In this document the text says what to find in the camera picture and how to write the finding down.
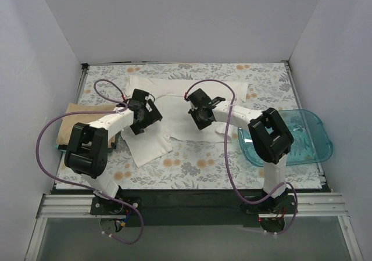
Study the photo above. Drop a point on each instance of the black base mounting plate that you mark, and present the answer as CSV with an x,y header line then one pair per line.
x,y
193,208

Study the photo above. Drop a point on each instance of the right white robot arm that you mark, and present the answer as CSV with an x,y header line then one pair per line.
x,y
275,185

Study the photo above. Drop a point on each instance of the floral patterned table mat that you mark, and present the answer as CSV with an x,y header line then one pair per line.
x,y
193,165

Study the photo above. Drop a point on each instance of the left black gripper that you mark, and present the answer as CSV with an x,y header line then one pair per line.
x,y
151,113

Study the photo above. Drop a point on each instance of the teal transparent plastic tray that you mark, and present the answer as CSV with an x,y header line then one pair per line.
x,y
297,134

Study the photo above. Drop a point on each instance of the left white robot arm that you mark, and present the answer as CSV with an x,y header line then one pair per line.
x,y
87,150

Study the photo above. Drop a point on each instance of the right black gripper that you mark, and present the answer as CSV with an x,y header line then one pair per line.
x,y
196,110

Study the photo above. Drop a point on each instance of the white t shirt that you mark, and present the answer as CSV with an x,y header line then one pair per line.
x,y
155,141

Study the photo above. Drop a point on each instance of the folded beige t shirt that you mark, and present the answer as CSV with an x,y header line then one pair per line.
x,y
69,121

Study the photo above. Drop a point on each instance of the aluminium front frame rail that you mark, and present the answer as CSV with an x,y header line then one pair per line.
x,y
307,204

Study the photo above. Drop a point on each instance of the folded teal black t shirt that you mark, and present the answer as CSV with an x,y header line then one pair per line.
x,y
61,147

